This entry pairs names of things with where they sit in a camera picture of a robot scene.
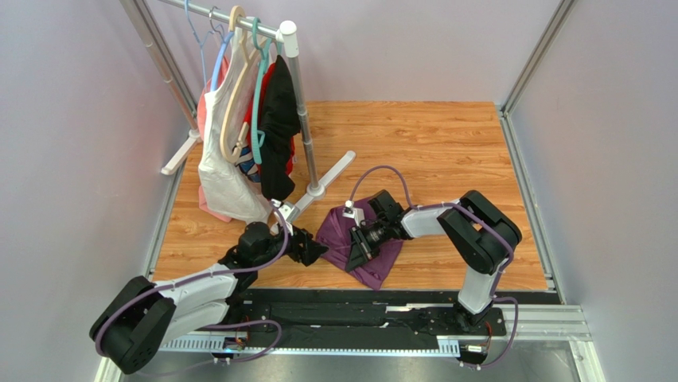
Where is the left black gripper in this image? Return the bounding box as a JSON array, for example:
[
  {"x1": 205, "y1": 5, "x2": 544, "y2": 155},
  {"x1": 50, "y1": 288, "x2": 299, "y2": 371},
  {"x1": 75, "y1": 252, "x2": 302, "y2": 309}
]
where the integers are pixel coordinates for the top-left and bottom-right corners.
[{"x1": 254, "y1": 220, "x2": 329, "y2": 268}]

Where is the purple cloth napkin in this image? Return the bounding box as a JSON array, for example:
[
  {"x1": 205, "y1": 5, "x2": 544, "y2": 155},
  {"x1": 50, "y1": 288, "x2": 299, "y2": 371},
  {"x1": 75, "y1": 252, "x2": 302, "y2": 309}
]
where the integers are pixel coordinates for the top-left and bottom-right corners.
[{"x1": 316, "y1": 205, "x2": 403, "y2": 290}]

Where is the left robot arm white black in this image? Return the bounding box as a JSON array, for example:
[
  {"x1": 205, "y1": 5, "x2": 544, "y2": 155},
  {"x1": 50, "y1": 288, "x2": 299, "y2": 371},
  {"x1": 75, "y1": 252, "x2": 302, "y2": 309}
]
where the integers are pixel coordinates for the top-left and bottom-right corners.
[{"x1": 89, "y1": 222, "x2": 328, "y2": 374}]

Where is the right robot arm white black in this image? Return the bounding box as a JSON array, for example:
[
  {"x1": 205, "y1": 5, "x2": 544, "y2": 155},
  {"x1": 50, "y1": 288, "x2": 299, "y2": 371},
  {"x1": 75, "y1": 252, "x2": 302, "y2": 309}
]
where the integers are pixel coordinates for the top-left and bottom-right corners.
[{"x1": 345, "y1": 190, "x2": 522, "y2": 332}]

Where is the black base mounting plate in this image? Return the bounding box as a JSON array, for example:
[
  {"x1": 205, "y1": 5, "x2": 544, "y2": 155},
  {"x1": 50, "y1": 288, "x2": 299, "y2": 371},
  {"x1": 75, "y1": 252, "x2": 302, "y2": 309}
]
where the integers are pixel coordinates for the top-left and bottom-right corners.
[{"x1": 227, "y1": 289, "x2": 556, "y2": 345}]

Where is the white tank top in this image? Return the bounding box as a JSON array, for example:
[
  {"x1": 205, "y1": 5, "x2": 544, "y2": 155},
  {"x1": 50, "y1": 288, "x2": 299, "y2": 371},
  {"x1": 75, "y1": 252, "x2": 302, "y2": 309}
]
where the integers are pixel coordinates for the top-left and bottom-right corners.
[{"x1": 197, "y1": 58, "x2": 276, "y2": 224}]

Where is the black garment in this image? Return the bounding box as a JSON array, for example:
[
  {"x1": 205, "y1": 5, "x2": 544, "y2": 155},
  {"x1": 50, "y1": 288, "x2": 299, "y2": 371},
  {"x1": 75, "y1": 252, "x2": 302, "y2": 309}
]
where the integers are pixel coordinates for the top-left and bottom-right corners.
[{"x1": 258, "y1": 56, "x2": 301, "y2": 201}]

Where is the red garment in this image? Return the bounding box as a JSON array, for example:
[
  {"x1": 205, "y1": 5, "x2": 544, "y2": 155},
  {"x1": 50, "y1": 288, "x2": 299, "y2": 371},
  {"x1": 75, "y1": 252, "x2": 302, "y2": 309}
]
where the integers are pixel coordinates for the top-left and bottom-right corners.
[{"x1": 236, "y1": 56, "x2": 301, "y2": 182}]

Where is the pink garment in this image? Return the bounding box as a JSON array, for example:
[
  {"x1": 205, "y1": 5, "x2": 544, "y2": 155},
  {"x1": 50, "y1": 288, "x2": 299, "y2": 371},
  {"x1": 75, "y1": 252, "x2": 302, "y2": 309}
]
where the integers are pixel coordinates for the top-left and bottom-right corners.
[{"x1": 197, "y1": 58, "x2": 232, "y2": 223}]

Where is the blue plastic hanger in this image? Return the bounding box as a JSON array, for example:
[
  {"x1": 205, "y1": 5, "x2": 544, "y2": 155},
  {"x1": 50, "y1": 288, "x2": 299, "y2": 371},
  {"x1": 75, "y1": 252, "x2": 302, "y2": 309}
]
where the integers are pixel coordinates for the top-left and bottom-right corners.
[{"x1": 209, "y1": 32, "x2": 234, "y2": 92}]

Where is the teal plastic hanger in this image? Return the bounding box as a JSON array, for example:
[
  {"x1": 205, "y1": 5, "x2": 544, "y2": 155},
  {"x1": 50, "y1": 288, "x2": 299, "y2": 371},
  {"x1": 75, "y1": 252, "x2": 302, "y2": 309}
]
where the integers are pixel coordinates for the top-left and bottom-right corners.
[{"x1": 250, "y1": 18, "x2": 272, "y2": 165}]

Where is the white grey clothes rack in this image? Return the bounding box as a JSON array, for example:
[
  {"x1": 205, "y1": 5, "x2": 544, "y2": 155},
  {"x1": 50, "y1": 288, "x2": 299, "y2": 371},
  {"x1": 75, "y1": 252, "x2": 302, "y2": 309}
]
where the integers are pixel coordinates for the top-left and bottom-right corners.
[{"x1": 153, "y1": 0, "x2": 357, "y2": 224}]

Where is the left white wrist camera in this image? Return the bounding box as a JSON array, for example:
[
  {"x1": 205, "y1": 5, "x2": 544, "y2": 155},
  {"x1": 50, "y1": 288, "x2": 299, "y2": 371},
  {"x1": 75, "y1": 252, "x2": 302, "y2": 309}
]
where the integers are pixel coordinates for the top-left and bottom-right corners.
[{"x1": 270, "y1": 199, "x2": 294, "y2": 235}]

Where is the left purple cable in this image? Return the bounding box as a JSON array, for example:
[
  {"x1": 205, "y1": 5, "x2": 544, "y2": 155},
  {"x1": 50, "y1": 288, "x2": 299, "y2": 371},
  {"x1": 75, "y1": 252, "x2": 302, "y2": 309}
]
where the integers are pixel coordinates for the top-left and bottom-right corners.
[{"x1": 94, "y1": 206, "x2": 291, "y2": 378}]

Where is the purple cable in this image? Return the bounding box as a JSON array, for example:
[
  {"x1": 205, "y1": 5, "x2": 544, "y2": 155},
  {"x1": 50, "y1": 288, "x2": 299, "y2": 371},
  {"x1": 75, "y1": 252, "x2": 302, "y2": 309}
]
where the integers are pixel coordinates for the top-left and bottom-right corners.
[
  {"x1": 348, "y1": 165, "x2": 519, "y2": 370},
  {"x1": 94, "y1": 206, "x2": 291, "y2": 378}
]

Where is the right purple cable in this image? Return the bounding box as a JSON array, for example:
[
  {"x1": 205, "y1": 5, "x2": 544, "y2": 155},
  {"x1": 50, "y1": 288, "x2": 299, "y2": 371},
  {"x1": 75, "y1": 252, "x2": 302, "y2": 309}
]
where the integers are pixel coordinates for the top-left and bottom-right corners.
[{"x1": 348, "y1": 165, "x2": 519, "y2": 370}]

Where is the slotted cable duct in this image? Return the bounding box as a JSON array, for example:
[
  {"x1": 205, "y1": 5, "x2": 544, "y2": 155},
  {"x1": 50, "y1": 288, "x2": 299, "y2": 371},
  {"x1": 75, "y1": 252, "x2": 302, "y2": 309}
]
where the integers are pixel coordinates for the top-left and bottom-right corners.
[{"x1": 160, "y1": 330, "x2": 461, "y2": 357}]

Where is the aluminium frame rail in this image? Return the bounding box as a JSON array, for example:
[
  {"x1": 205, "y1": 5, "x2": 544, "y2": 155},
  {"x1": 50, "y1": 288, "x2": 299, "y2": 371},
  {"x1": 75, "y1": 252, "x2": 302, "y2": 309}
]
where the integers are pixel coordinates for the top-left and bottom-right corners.
[{"x1": 175, "y1": 302, "x2": 590, "y2": 345}]

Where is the light blue wire hanger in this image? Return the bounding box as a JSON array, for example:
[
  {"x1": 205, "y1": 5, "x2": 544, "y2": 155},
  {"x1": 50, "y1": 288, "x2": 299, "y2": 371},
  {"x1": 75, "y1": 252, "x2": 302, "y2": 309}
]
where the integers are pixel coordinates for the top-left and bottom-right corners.
[{"x1": 183, "y1": 0, "x2": 212, "y2": 86}]

